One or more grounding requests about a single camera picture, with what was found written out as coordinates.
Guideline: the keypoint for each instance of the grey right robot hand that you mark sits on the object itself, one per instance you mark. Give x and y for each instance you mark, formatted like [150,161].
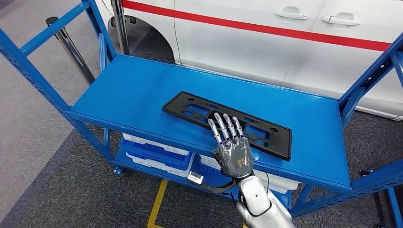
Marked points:
[236,157]

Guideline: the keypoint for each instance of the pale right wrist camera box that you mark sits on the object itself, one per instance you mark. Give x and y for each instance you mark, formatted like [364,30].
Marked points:
[195,178]

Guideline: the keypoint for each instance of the yellow floor tape line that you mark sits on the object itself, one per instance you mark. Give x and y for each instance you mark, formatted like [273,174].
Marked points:
[157,204]

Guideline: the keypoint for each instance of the small blue plastic bin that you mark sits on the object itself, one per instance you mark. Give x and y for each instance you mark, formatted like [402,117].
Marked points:
[157,157]

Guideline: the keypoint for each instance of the black plastic plate bracket part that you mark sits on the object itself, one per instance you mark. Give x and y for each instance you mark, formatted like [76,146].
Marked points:
[176,108]

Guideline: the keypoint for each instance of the white car with red stripe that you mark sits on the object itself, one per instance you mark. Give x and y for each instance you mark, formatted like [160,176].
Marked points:
[236,47]

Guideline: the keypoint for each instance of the blue metal shelf rack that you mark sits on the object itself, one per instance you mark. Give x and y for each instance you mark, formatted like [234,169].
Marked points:
[132,94]

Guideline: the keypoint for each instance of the large blue plastic bin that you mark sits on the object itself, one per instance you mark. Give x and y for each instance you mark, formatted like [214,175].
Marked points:
[211,176]

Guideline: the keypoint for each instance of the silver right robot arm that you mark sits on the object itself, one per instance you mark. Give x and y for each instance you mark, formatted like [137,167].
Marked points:
[256,196]

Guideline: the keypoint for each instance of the chrome stanchion post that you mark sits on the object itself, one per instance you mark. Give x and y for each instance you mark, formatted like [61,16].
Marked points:
[120,28]
[71,50]

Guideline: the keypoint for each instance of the small white plastic bin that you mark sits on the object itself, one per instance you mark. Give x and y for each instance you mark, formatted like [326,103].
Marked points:
[157,166]
[148,143]

